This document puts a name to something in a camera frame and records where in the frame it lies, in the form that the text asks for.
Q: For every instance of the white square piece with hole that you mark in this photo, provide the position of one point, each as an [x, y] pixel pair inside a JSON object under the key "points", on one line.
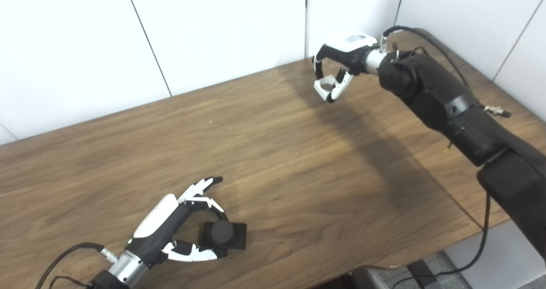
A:
{"points": [[322, 90]]}

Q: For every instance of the black peg with square base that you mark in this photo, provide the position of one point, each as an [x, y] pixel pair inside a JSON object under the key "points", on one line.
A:
{"points": [[224, 233]]}

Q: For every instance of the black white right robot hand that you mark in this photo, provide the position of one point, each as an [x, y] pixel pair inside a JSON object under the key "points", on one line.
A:
{"points": [[349, 50]]}

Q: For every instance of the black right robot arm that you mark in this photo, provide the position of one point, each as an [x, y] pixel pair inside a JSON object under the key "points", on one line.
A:
{"points": [[443, 101]]}

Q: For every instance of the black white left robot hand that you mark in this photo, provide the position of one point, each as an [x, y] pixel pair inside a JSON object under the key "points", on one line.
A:
{"points": [[160, 225]]}

